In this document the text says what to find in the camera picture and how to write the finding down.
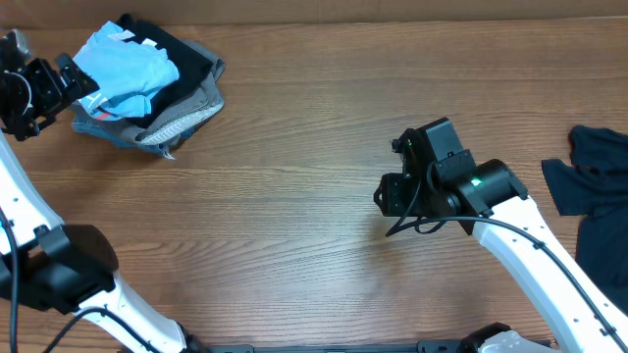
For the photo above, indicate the light blue t-shirt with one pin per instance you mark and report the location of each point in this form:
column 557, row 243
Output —
column 128, row 74

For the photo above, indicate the folded grey garment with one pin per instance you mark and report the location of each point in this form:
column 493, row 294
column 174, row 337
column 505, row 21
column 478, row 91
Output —
column 180, row 120

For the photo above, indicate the folded black shirt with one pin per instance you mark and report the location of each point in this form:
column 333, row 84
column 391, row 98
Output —
column 192, row 66

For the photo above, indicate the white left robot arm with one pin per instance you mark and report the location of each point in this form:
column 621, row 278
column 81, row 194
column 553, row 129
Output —
column 46, row 264

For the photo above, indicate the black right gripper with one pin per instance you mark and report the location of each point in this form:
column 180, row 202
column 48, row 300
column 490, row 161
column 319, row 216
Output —
column 392, row 190

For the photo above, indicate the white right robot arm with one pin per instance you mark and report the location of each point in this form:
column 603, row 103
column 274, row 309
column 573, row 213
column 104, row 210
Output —
column 491, row 204

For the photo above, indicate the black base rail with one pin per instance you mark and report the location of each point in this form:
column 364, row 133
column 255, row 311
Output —
column 470, row 343

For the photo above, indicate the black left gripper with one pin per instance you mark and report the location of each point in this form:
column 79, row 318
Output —
column 57, row 92

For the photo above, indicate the folded blue jeans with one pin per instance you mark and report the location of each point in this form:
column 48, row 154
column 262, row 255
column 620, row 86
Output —
column 162, row 149

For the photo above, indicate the dark navy garment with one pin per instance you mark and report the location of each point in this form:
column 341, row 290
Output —
column 594, row 187

